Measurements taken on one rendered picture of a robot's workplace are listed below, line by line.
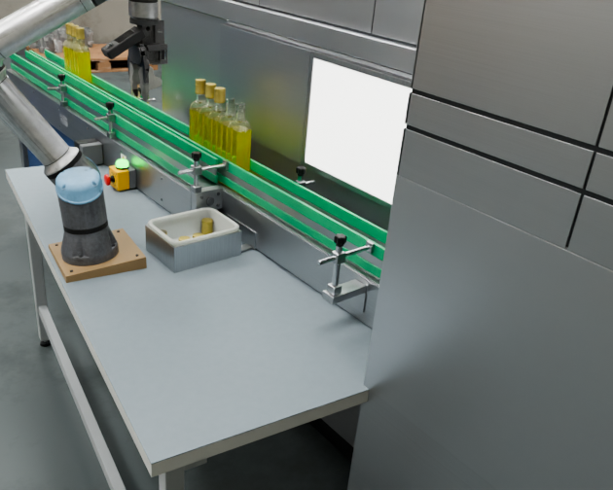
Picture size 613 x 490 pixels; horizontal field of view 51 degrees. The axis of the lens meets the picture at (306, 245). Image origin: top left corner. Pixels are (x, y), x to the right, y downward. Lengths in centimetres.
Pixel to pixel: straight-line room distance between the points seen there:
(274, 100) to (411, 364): 104
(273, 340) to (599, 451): 76
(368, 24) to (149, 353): 99
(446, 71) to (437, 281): 37
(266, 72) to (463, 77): 107
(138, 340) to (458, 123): 87
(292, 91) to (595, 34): 116
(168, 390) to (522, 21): 96
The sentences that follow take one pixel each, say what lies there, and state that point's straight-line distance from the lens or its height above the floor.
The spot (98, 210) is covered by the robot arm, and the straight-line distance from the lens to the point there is 179.
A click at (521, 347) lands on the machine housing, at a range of 114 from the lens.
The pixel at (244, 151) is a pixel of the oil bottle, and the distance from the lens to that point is 201.
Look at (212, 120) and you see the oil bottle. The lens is 209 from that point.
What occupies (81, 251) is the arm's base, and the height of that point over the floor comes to 81.
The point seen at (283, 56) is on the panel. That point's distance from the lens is 200.
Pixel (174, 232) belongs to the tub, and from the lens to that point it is 196.
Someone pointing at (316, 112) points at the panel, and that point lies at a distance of 190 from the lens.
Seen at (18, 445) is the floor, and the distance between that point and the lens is 246.
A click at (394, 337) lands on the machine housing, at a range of 133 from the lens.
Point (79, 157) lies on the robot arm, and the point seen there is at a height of 101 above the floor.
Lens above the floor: 164
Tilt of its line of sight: 26 degrees down
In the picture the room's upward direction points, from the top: 5 degrees clockwise
